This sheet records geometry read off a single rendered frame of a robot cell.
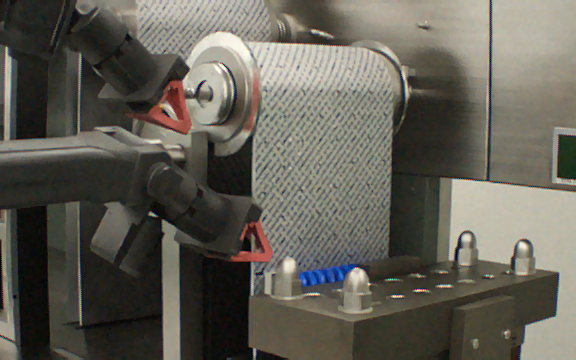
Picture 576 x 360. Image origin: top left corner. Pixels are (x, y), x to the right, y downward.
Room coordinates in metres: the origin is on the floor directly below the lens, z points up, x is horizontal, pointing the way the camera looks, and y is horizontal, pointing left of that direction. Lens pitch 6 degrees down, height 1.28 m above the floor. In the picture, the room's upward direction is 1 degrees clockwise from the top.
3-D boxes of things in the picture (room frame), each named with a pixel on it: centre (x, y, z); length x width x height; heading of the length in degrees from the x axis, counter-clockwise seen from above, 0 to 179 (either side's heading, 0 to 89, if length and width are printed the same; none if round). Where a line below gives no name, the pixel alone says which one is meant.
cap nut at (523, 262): (1.32, -0.31, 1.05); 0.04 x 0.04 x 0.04
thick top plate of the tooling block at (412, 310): (1.24, -0.17, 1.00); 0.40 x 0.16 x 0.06; 133
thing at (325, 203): (1.30, -0.05, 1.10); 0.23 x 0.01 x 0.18; 133
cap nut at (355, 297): (1.10, -0.08, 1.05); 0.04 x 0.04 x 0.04
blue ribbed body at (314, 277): (1.29, -0.07, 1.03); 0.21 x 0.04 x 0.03; 133
